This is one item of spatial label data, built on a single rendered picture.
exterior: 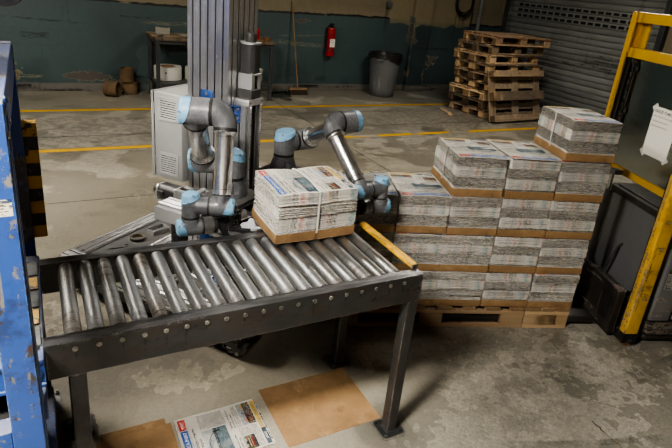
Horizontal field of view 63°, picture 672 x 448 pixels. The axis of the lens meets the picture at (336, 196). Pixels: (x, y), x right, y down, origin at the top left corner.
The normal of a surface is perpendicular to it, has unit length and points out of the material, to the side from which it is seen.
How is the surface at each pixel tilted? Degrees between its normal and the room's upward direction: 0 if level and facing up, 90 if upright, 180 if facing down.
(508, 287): 90
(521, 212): 90
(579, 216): 90
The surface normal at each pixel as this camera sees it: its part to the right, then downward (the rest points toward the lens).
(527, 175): 0.14, 0.37
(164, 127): -0.43, 0.29
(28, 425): 0.46, 0.36
